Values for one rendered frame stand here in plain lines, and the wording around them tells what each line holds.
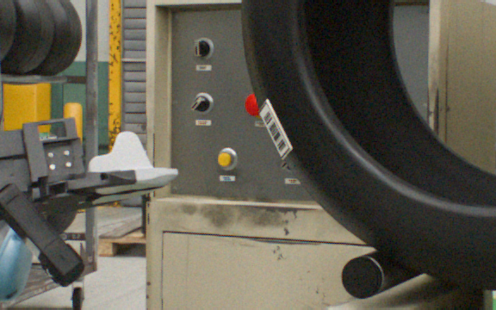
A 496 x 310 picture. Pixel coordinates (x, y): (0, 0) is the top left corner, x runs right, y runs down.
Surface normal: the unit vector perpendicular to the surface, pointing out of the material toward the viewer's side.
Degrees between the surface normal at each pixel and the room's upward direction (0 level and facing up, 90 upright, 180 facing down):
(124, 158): 70
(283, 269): 90
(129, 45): 90
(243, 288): 90
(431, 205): 101
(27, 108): 90
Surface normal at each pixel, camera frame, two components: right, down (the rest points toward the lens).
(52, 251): 0.25, -0.25
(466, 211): -0.43, 0.22
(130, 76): -0.27, 0.05
